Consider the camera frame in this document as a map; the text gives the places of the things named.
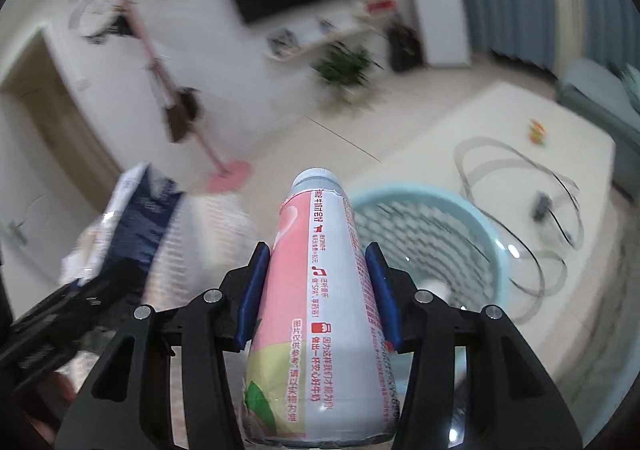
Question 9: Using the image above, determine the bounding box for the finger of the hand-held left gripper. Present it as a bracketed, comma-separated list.
[70, 270, 147, 322]

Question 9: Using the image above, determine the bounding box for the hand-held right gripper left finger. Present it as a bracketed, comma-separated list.
[54, 241, 273, 450]

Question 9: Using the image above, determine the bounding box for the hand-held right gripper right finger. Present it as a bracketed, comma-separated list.
[364, 243, 583, 450]

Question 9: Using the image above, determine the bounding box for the pink milk bottle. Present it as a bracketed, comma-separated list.
[241, 167, 407, 447]

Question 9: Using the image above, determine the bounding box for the light blue plastic basket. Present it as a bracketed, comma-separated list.
[345, 184, 522, 326]

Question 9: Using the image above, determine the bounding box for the dark blue snack packet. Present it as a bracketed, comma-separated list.
[60, 163, 187, 293]

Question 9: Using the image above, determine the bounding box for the striped woven blanket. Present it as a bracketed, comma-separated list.
[65, 190, 266, 450]

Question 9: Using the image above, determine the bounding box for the white door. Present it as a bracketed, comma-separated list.
[0, 105, 116, 276]

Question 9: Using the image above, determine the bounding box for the black power adapter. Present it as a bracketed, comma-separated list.
[531, 191, 554, 222]

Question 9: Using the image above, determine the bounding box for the brown hanging bag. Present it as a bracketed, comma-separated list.
[164, 88, 201, 143]

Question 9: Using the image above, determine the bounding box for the green potted plant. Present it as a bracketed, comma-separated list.
[312, 43, 383, 104]

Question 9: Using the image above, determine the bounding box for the pink coat rack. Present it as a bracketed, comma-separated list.
[70, 0, 251, 193]

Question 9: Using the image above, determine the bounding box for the black acoustic guitar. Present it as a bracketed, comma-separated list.
[387, 20, 418, 74]

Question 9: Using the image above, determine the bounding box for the grey blue sofa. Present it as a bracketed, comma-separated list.
[557, 58, 640, 201]

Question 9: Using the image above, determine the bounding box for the beige curtain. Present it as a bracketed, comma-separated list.
[542, 0, 588, 76]

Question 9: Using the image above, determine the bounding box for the black cable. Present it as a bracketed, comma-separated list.
[452, 137, 586, 298]

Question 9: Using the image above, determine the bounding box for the white curved low wall shelf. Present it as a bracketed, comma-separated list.
[265, 20, 381, 62]

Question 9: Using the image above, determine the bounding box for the panda wall clock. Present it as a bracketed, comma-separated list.
[67, 0, 136, 42]

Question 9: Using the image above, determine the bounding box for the white red wall box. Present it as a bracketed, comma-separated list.
[357, 0, 401, 20]

